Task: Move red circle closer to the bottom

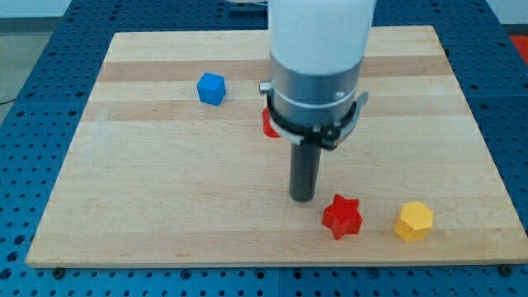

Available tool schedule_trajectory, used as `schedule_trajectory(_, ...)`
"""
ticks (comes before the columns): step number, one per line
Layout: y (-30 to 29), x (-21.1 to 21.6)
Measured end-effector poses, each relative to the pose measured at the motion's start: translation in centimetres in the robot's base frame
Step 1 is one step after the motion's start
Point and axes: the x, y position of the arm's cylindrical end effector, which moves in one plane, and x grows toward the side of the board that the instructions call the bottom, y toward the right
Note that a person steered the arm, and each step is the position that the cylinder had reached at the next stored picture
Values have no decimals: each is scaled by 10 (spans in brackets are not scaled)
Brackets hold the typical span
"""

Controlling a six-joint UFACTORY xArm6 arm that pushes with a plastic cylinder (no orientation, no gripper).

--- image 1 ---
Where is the red circle block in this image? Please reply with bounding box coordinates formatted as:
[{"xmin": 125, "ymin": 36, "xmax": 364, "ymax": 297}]
[{"xmin": 262, "ymin": 107, "xmax": 280, "ymax": 138}]

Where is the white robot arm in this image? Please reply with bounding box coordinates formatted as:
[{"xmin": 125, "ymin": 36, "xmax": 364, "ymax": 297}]
[{"xmin": 259, "ymin": 0, "xmax": 376, "ymax": 150}]

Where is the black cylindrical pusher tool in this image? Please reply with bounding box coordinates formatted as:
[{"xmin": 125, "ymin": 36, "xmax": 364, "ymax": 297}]
[{"xmin": 290, "ymin": 144, "xmax": 321, "ymax": 202}]

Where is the blue cube block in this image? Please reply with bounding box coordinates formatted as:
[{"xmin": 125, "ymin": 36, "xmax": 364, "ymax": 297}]
[{"xmin": 196, "ymin": 73, "xmax": 227, "ymax": 106}]

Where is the wooden board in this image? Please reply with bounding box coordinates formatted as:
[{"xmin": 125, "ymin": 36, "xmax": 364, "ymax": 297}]
[{"xmin": 26, "ymin": 26, "xmax": 527, "ymax": 268}]

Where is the red star block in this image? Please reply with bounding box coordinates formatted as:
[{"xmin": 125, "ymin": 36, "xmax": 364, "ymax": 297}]
[{"xmin": 322, "ymin": 194, "xmax": 363, "ymax": 240}]

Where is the yellow hexagon block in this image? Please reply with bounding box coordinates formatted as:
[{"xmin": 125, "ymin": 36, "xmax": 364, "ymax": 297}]
[{"xmin": 394, "ymin": 201, "xmax": 434, "ymax": 243}]

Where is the blue perforated table frame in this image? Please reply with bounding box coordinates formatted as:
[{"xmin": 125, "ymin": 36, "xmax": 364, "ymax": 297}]
[{"xmin": 1, "ymin": 1, "xmax": 527, "ymax": 296}]

